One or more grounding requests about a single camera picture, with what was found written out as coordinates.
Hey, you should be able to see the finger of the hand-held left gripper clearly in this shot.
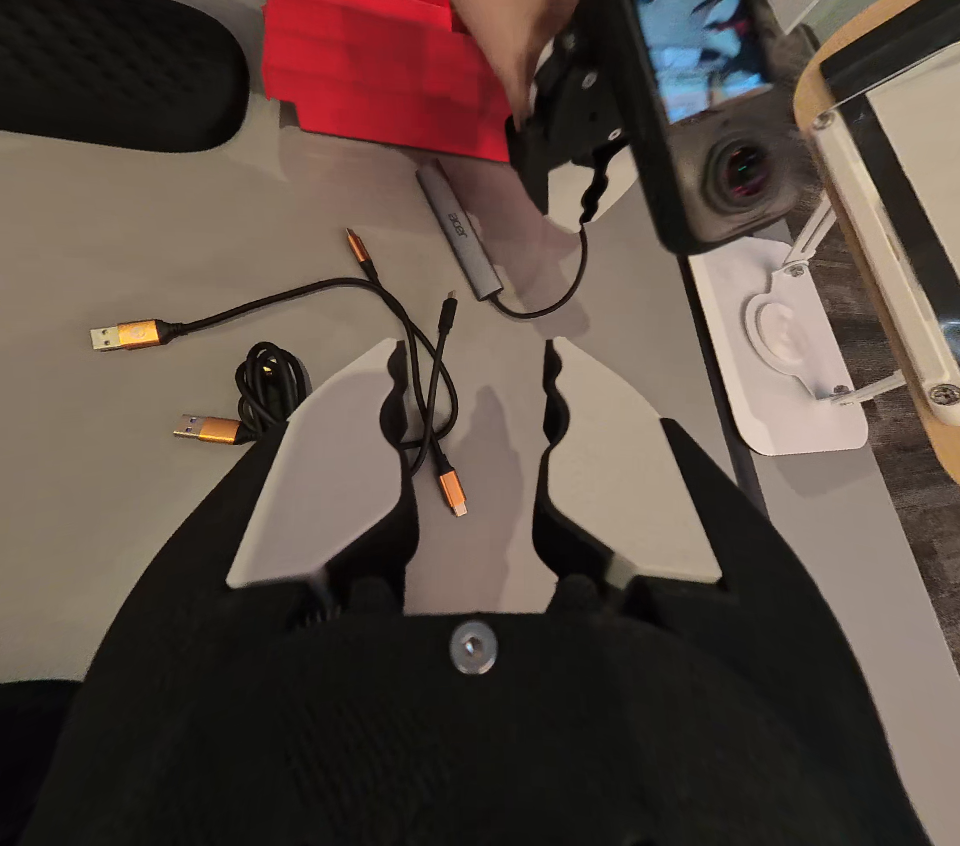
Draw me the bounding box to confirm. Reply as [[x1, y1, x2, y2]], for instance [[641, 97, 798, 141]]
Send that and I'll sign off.
[[546, 160, 595, 233], [579, 133, 641, 230]]

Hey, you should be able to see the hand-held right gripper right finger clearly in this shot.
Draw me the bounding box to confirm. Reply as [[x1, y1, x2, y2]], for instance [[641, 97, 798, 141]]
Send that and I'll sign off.
[[534, 338, 723, 588]]

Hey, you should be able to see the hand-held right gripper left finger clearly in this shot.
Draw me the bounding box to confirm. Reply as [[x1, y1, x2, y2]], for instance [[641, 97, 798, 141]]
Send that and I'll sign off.
[[226, 338, 420, 599]]

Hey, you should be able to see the black USB-C cable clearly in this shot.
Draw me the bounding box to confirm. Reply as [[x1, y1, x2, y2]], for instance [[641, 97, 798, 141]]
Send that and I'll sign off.
[[174, 289, 460, 457]]

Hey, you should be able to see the grey USB hub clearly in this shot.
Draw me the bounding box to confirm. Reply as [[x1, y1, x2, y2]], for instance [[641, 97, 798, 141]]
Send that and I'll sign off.
[[416, 159, 590, 320]]

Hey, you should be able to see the white power adapter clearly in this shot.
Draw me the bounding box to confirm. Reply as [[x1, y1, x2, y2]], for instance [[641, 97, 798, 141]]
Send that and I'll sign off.
[[686, 199, 910, 458]]

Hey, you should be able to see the red plastic bin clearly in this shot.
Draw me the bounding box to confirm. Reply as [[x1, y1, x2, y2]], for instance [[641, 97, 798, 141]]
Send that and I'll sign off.
[[262, 0, 519, 164]]

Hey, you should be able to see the black cable with orange plugs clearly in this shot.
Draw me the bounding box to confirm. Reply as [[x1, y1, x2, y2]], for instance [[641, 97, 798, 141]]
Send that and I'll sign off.
[[90, 277, 460, 451], [345, 228, 470, 518]]

